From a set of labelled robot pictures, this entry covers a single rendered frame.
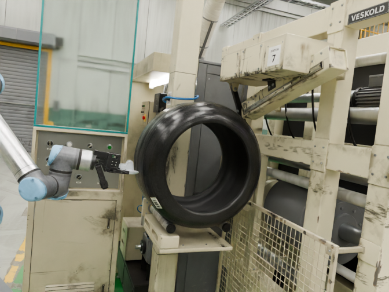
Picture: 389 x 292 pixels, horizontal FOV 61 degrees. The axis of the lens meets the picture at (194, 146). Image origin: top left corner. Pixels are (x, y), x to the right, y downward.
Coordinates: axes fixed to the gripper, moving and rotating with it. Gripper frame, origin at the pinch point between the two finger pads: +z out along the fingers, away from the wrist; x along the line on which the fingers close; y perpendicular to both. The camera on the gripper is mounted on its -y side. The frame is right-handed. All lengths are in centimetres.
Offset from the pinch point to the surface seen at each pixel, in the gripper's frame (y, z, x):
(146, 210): -23.0, 15.8, 26.0
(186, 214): -12.5, 23.2, -12.6
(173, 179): -4.4, 28.0, 28.5
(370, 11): 86, 70, -44
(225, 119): 32.4, 32.3, -12.6
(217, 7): 109, 44, 59
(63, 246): -61, -21, 64
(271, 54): 63, 41, -25
